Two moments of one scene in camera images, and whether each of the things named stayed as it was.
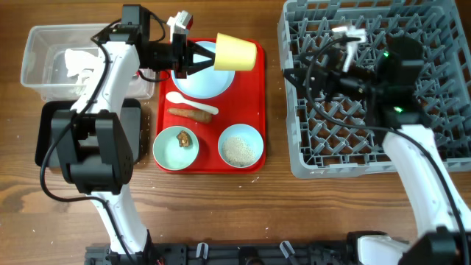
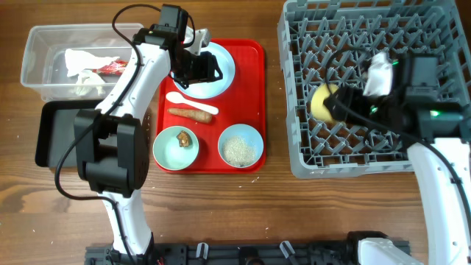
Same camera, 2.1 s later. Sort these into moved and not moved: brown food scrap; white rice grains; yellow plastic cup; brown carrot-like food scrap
Moved: yellow plastic cup
Not moved: brown carrot-like food scrap; white rice grains; brown food scrap
